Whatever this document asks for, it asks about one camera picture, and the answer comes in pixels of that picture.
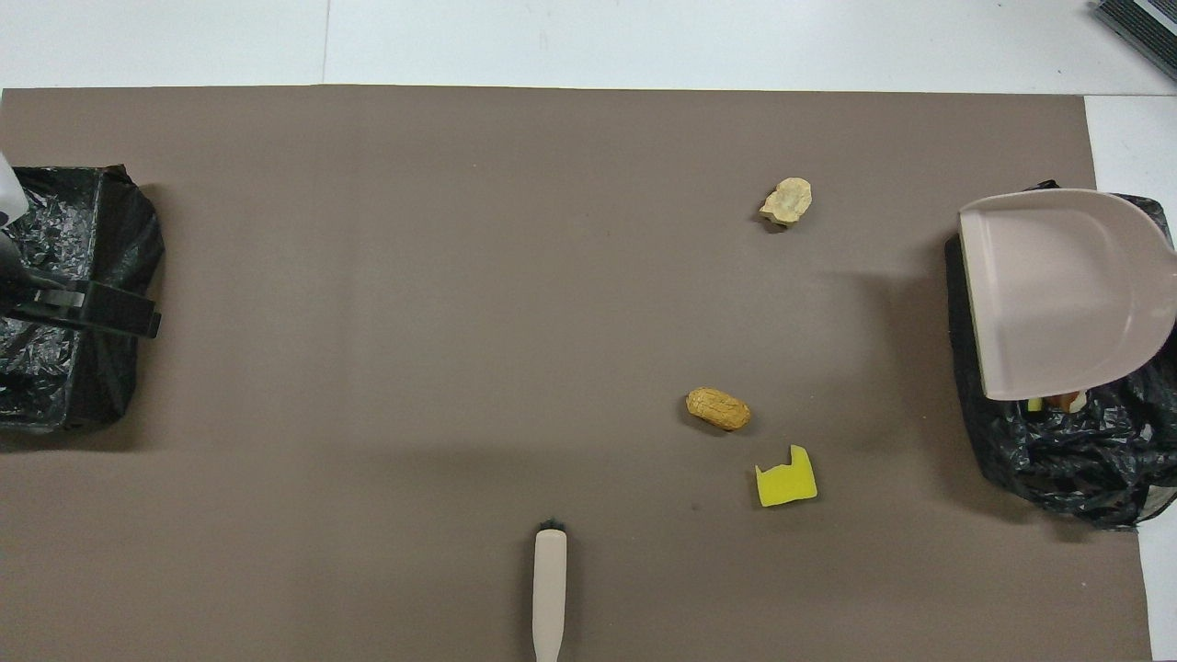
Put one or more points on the brown table mat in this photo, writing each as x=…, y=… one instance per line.
x=368, y=230

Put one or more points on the beige plastic dustpan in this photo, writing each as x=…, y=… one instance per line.
x=1067, y=294

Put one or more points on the notched yellow sponge piece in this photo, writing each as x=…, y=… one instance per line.
x=786, y=480

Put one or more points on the beige hand brush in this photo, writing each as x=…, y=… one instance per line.
x=550, y=588

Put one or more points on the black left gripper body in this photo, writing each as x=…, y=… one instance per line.
x=17, y=285

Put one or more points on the brown oval bread roll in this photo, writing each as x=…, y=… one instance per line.
x=718, y=409

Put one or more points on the bin covered by black bag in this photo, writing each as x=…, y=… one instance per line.
x=92, y=230

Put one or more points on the grey ribbed device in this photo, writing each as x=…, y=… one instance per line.
x=1140, y=28

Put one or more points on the beige croissant piece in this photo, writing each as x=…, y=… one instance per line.
x=1071, y=401

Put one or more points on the open bin with black bag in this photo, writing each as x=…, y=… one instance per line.
x=1057, y=469

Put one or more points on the pale yellow bread chunk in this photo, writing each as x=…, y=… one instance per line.
x=787, y=202

